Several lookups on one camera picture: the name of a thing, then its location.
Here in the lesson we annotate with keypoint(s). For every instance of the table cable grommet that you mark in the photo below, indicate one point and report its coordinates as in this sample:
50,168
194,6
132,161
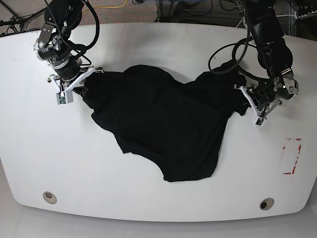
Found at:
49,197
266,204

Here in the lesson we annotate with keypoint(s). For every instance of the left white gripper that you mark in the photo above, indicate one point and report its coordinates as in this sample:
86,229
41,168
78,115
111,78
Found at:
261,107

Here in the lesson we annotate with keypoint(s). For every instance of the black T-shirt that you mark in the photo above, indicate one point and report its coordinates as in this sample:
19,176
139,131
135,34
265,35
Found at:
178,126

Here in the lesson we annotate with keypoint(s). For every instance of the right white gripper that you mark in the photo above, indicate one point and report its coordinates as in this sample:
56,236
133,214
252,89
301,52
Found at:
72,76

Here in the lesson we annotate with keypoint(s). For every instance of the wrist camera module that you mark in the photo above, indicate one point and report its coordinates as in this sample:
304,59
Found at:
260,122
64,97

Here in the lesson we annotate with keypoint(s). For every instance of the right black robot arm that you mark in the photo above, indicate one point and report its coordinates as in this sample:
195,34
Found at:
61,54

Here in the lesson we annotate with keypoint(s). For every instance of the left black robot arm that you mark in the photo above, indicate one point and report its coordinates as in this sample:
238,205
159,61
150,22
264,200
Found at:
273,56

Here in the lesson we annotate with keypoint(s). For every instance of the black tripod stand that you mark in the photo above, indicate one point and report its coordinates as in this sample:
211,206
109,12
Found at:
18,24

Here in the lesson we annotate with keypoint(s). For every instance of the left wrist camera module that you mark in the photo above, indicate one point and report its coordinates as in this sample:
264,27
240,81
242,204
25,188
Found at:
260,122

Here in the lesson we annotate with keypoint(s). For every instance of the right table cable grommet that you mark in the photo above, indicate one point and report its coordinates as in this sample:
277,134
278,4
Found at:
266,204

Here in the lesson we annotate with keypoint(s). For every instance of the red tape rectangle marker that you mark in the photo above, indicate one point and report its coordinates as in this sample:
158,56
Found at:
290,155

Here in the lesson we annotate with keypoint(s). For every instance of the white power strip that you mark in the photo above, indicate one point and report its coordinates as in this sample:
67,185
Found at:
306,12

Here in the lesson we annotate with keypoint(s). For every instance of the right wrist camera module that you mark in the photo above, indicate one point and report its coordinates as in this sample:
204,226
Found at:
64,97

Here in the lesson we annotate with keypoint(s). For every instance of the left table cable grommet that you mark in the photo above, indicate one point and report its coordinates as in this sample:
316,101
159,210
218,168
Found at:
49,197

